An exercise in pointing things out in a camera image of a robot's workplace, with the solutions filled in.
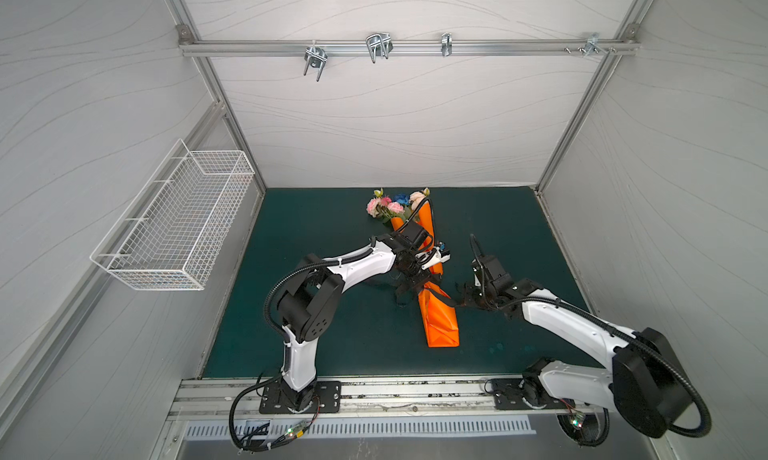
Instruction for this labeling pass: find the black strap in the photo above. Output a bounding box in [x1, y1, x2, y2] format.
[359, 276, 475, 310]

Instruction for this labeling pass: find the orange wrapping paper sheet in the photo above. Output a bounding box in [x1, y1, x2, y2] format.
[391, 199, 460, 348]

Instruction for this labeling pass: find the pink fake flower spray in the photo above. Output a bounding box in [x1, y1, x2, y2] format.
[366, 189, 392, 221]

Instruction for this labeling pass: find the blue fake rose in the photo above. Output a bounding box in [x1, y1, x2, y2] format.
[394, 194, 411, 208]

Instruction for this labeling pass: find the peach fake flower spray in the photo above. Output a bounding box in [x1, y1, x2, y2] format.
[409, 188, 430, 212]

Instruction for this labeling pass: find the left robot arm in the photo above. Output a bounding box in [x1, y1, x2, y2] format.
[263, 236, 450, 411]

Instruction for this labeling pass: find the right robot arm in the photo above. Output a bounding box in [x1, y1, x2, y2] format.
[462, 279, 713, 438]

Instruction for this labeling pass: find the middle metal u-bolt clamp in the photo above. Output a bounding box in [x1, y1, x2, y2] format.
[365, 33, 393, 64]

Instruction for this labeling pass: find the metal u-bolt clamp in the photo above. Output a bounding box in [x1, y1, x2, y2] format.
[303, 46, 328, 82]
[365, 33, 393, 64]

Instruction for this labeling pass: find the left metal u-bolt clamp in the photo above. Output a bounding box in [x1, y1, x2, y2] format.
[303, 46, 328, 82]

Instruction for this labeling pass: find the right metal bolt clamp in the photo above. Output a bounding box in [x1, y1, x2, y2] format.
[564, 34, 617, 58]

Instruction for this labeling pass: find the white vent grille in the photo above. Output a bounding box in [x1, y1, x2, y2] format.
[184, 414, 537, 441]

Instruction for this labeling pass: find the aluminium top crossbar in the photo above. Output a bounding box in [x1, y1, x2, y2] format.
[180, 36, 641, 58]

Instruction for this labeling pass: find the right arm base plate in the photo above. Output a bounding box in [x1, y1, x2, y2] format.
[487, 377, 566, 411]

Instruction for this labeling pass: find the aluminium front rail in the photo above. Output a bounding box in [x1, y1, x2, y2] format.
[167, 369, 612, 421]

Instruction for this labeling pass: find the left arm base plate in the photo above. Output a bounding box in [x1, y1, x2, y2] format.
[259, 380, 341, 415]

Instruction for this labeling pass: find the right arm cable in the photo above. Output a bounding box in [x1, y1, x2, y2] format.
[556, 408, 612, 448]

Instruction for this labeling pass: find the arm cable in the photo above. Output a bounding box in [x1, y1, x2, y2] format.
[556, 408, 612, 448]
[227, 375, 322, 453]

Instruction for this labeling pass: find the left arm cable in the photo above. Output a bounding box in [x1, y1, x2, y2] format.
[227, 375, 322, 453]

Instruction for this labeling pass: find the small metal bracket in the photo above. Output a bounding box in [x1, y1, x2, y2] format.
[441, 33, 453, 58]

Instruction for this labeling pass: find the white wire basket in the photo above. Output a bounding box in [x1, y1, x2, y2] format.
[90, 139, 255, 292]

